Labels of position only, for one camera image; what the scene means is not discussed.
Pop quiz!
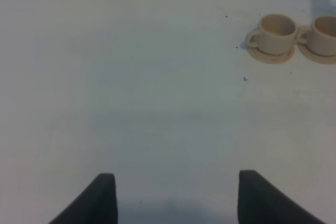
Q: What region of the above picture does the cup saucer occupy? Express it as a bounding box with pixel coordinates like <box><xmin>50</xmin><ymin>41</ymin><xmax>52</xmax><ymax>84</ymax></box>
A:
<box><xmin>247</xmin><ymin>46</ymin><xmax>295</xmax><ymax>64</ymax></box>
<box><xmin>298</xmin><ymin>44</ymin><xmax>335</xmax><ymax>65</ymax></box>

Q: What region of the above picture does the left beige teacup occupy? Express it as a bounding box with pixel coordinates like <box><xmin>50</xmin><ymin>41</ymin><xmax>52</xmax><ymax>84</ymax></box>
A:
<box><xmin>245</xmin><ymin>14</ymin><xmax>298</xmax><ymax>55</ymax></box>

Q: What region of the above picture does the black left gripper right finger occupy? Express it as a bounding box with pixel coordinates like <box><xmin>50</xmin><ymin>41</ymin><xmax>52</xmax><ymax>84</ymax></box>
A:
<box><xmin>237</xmin><ymin>170</ymin><xmax>323</xmax><ymax>224</ymax></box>

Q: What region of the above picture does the beige teacup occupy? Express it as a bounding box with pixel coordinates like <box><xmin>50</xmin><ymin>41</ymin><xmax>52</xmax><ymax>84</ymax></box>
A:
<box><xmin>296</xmin><ymin>16</ymin><xmax>335</xmax><ymax>57</ymax></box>
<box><xmin>245</xmin><ymin>14</ymin><xmax>298</xmax><ymax>55</ymax></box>

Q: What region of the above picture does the right beige teacup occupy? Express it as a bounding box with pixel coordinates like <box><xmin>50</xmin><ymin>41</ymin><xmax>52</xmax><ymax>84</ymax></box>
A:
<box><xmin>296</xmin><ymin>16</ymin><xmax>335</xmax><ymax>57</ymax></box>

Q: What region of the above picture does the right cup saucer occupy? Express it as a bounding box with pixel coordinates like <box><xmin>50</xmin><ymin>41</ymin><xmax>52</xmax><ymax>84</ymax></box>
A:
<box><xmin>298</xmin><ymin>44</ymin><xmax>335</xmax><ymax>65</ymax></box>

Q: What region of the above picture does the left cup saucer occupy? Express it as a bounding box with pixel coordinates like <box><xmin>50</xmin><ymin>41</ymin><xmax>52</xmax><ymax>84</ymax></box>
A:
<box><xmin>247</xmin><ymin>46</ymin><xmax>295</xmax><ymax>64</ymax></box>

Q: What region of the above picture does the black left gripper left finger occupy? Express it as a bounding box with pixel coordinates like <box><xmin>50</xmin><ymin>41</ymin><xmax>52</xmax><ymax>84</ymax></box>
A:
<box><xmin>51</xmin><ymin>173</ymin><xmax>118</xmax><ymax>224</ymax></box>

